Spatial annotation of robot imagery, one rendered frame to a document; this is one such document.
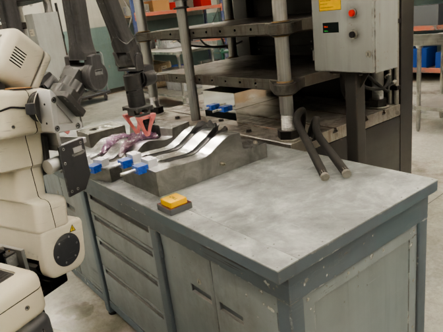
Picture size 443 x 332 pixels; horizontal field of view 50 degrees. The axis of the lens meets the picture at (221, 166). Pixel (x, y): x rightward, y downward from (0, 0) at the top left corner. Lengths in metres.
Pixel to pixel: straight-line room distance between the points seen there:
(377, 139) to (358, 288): 1.27
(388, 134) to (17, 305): 2.00
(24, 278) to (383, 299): 1.03
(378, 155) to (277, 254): 1.53
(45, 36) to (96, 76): 4.67
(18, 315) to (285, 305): 0.65
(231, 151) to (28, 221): 0.73
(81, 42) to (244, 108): 1.28
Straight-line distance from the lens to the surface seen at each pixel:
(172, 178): 1.61
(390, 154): 2.70
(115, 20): 1.50
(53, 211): 1.50
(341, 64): 2.02
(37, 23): 6.02
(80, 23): 1.38
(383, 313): 1.60
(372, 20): 1.91
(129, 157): 1.73
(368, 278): 1.46
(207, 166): 1.69
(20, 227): 1.54
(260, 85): 2.28
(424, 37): 4.83
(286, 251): 1.18
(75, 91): 1.34
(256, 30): 2.25
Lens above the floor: 1.37
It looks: 18 degrees down
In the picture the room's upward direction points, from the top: 7 degrees counter-clockwise
